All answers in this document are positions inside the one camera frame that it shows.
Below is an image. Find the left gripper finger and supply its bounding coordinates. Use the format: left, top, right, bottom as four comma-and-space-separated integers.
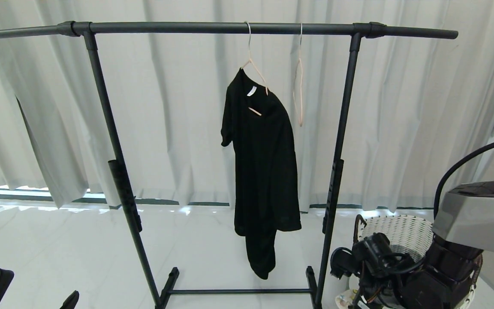
59, 290, 80, 309

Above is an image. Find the black t-shirt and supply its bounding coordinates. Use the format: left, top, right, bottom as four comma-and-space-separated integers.
220, 67, 303, 281

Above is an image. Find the pink clothes hanger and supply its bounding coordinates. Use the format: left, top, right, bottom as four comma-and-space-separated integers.
292, 24, 304, 127
240, 21, 270, 117

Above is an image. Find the black clothes rack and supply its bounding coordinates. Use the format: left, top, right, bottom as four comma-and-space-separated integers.
0, 20, 459, 309

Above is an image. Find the white laundry basket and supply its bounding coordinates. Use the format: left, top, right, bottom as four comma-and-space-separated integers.
335, 214, 484, 309

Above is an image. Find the window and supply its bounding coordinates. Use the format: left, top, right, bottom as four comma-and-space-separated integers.
0, 185, 434, 211

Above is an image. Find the white curtain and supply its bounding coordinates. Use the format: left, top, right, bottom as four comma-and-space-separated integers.
0, 0, 494, 213

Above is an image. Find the black cable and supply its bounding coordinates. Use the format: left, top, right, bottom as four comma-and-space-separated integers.
433, 135, 494, 220

